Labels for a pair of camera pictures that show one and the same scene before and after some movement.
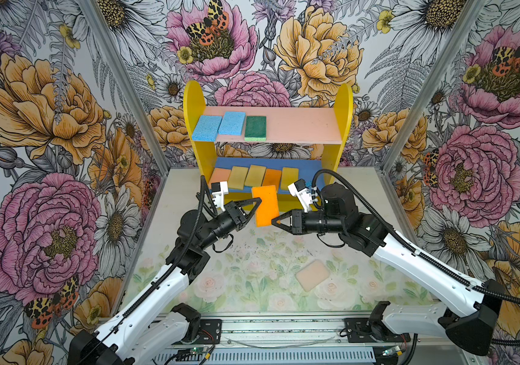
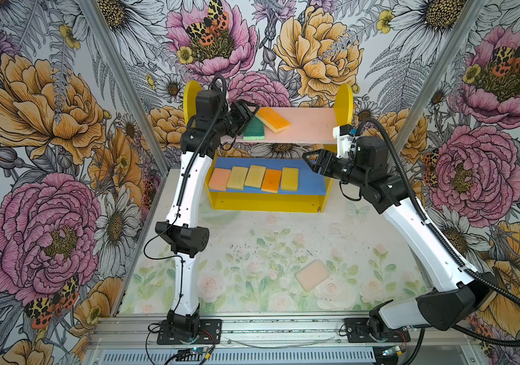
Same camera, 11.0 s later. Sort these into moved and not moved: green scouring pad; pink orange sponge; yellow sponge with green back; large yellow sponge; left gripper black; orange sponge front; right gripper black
Moved: left gripper black; right gripper black
Not moved: orange sponge front; yellow sponge with green back; large yellow sponge; pink orange sponge; green scouring pad
